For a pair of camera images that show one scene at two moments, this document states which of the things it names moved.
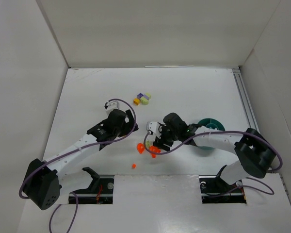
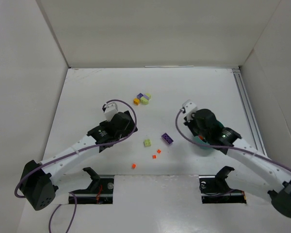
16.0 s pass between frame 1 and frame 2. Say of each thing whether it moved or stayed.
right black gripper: moved
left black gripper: stayed
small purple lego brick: stayed
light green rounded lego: stayed
